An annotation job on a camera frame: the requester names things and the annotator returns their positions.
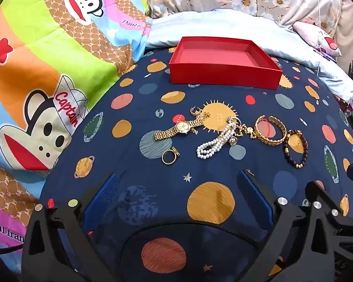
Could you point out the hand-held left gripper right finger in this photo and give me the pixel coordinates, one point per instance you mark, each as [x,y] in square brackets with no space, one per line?
[254,195]

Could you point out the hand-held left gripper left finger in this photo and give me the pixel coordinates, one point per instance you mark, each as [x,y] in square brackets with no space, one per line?
[101,199]

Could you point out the textured gold bangle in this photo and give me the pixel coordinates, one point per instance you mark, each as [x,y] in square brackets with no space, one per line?
[282,129]

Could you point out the gold wristwatch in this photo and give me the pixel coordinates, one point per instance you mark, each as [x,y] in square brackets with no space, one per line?
[182,127]

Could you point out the gold ear cuff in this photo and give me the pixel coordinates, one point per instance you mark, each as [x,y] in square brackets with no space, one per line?
[193,111]

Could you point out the red cardboard box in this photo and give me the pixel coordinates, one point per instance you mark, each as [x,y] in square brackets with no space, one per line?
[223,75]

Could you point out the navy planet print blanket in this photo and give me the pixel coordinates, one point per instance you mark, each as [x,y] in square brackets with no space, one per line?
[129,141]

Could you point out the beige cloth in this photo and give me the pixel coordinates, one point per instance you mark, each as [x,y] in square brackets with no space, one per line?
[350,29]

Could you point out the pink plush pillow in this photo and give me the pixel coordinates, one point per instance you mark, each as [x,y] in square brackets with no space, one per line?
[311,33]

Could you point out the cartoon monkey print blanket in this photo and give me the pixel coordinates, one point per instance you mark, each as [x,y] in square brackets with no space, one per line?
[47,50]

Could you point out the light blue quilt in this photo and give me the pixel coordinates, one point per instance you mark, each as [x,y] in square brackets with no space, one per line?
[217,25]

